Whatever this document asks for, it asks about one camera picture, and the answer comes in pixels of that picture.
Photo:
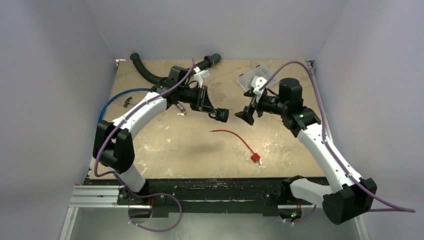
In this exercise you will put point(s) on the small key in red lock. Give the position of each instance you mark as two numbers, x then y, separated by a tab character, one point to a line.
260	164

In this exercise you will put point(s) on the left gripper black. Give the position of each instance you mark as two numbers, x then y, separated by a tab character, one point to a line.
203	103

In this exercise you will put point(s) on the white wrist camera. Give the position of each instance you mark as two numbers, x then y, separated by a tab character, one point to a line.
199	76
258	85

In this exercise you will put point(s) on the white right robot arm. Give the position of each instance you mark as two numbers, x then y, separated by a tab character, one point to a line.
348	194

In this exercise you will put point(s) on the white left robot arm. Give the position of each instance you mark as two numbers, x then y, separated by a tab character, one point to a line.
113	149

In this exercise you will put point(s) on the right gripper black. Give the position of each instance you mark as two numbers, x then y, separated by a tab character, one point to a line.
254	105

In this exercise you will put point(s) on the aluminium frame rail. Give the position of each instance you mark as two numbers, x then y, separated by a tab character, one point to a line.
91	197

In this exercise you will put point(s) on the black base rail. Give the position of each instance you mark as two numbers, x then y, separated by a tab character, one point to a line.
260	195

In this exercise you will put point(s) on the small hammer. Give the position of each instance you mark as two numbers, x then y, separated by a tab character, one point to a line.
129	102

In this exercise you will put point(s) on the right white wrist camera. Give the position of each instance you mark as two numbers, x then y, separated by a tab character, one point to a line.
258	85

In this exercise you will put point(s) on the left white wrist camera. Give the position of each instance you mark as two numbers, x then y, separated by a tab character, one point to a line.
199	76

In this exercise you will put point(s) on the black padlock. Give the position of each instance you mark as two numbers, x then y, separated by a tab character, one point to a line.
221	115

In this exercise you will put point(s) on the clear plastic organizer box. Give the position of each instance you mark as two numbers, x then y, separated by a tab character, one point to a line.
262	70

